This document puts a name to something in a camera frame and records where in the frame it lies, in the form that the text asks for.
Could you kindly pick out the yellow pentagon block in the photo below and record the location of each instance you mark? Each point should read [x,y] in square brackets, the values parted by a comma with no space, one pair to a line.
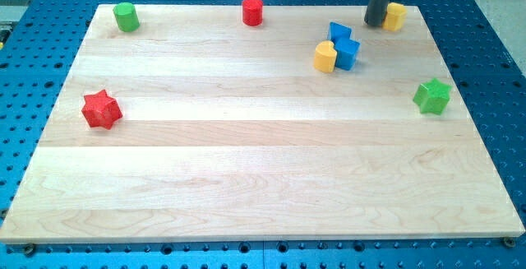
[394,17]

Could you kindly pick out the yellow heart block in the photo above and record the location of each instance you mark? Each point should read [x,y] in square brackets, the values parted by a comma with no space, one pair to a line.
[325,56]

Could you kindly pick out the red star block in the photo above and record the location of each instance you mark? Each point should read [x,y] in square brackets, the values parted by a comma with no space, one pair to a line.
[101,110]

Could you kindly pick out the blue perforated metal table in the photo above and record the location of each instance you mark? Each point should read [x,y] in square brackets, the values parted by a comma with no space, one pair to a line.
[481,41]

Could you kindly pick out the blue cube block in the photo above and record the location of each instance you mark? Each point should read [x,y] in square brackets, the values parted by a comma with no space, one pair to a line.
[347,51]

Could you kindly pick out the green star block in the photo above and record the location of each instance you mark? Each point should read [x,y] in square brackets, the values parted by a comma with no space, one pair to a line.
[432,97]

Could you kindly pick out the blue triangle block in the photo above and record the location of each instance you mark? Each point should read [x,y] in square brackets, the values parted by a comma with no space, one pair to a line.
[337,31]

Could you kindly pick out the red cylinder block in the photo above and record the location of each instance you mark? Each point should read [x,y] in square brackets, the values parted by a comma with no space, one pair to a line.
[252,12]

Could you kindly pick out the green cylinder block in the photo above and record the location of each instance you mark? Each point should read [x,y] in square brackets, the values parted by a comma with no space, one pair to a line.
[126,17]

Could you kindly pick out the light wooden board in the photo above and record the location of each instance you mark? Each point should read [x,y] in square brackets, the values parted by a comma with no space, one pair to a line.
[228,132]

